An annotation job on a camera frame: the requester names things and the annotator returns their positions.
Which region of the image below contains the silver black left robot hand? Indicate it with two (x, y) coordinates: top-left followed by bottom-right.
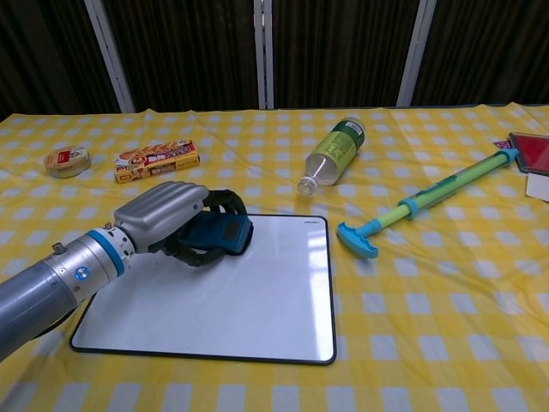
(113, 180), (254, 268)

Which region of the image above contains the round tan tin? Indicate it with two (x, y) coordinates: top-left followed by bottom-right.
(43, 144), (92, 179)

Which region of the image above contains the blue whiteboard eraser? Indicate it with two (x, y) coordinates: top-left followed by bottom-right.
(179, 213), (254, 257)

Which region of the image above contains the white dry-erase board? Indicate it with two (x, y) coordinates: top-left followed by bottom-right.
(69, 213), (338, 367)

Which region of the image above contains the white and blue card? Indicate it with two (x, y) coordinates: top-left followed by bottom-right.
(523, 173), (549, 201)

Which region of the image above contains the clear bottle green label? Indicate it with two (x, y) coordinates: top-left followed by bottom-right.
(296, 116), (368, 198)

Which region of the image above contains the yellow curry roux box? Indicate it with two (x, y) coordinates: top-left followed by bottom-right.
(113, 137), (202, 185)

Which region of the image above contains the black curtain panel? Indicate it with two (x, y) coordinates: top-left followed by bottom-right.
(270, 0), (419, 111)
(412, 0), (549, 107)
(102, 0), (262, 113)
(0, 0), (124, 124)

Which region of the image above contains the white partition post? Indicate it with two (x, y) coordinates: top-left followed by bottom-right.
(396, 0), (437, 108)
(83, 0), (136, 114)
(252, 0), (275, 111)

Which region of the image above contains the yellow checkered tablecloth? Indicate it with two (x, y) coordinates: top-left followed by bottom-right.
(0, 102), (549, 412)

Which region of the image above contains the green blue toy pump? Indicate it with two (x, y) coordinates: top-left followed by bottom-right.
(335, 148), (521, 260)

